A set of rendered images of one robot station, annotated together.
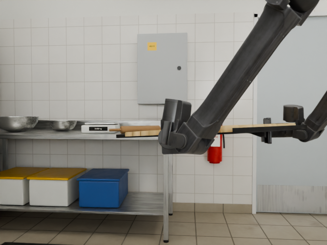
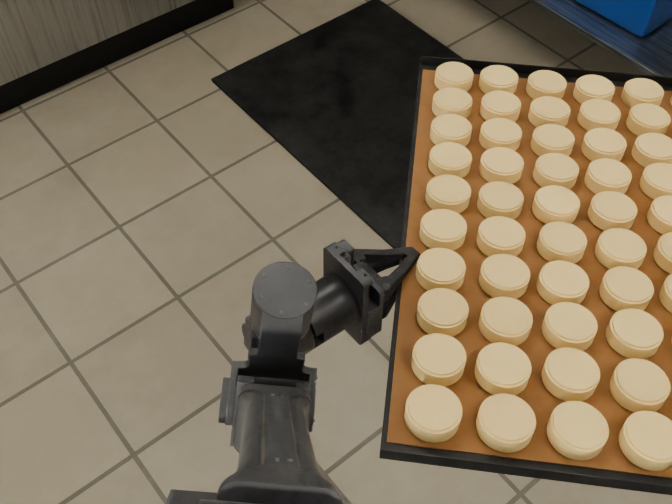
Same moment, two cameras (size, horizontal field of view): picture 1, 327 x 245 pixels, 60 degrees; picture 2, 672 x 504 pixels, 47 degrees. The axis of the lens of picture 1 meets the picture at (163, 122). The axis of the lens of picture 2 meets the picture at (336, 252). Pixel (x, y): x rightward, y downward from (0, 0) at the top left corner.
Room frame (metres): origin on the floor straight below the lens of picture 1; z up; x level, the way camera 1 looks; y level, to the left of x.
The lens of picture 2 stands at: (0.50, -0.35, 1.64)
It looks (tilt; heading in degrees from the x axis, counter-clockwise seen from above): 52 degrees down; 46
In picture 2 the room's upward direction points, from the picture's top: straight up
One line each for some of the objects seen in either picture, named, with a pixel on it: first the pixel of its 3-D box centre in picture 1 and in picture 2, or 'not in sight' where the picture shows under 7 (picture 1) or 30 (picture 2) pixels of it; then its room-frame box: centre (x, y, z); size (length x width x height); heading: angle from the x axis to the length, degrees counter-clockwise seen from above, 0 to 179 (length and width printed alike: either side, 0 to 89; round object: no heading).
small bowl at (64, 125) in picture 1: (63, 125); not in sight; (2.79, 0.99, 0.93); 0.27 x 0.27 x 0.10
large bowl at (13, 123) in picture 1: (17, 124); not in sight; (2.71, 1.40, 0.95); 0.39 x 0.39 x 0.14
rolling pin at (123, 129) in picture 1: (140, 129); not in sight; (2.50, 0.20, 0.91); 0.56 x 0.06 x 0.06; 114
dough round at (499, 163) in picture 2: not in sight; (501, 166); (1.08, -0.02, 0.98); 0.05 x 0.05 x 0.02
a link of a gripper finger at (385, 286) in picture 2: not in sight; (381, 279); (0.86, -0.03, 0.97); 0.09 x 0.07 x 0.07; 174
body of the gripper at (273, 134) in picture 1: (274, 130); not in sight; (1.12, -0.44, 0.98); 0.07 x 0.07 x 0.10; 84
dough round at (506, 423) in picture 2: (244, 128); (505, 422); (0.81, -0.23, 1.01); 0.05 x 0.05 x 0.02
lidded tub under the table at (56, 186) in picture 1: (59, 185); not in sight; (2.69, 1.00, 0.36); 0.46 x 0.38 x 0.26; 175
